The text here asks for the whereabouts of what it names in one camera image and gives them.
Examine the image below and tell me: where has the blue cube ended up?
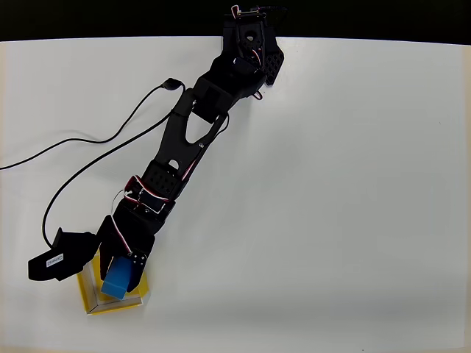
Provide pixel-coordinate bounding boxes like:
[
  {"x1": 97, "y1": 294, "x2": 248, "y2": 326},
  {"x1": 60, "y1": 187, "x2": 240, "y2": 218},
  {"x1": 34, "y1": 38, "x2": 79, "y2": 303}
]
[{"x1": 100, "y1": 256, "x2": 134, "y2": 300}]

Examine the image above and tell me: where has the yellow open box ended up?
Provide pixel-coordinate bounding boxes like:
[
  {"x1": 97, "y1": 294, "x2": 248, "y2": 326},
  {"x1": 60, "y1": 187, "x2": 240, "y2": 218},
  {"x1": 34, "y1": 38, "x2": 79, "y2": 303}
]
[{"x1": 76, "y1": 252, "x2": 151, "y2": 317}]

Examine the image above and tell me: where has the black camera on bracket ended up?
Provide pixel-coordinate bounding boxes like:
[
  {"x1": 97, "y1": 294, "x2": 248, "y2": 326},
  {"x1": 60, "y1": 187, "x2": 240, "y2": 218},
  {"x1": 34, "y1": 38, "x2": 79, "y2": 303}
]
[{"x1": 27, "y1": 227, "x2": 101, "y2": 283}]

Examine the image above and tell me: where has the black camera cable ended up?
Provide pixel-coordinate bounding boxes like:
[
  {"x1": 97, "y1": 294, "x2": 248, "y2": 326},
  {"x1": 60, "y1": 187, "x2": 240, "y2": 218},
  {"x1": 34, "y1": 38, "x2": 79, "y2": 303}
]
[{"x1": 0, "y1": 76, "x2": 189, "y2": 248}]

